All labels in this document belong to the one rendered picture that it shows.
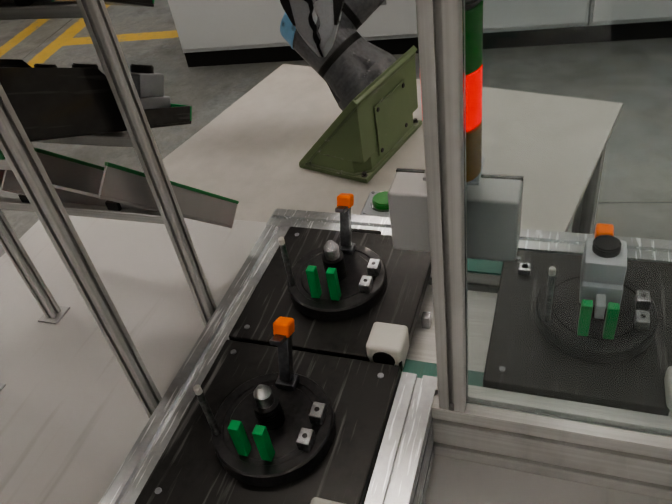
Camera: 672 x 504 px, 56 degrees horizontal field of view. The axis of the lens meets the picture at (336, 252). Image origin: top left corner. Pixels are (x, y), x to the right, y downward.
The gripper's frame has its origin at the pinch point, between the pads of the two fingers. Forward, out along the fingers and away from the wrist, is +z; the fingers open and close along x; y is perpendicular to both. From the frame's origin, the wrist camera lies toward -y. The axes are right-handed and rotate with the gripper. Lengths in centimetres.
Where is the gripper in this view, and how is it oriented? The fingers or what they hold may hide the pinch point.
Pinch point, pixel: (320, 50)
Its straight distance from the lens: 93.5
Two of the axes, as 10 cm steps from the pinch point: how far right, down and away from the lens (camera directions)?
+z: 1.4, 7.6, 6.4
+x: -9.4, -0.9, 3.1
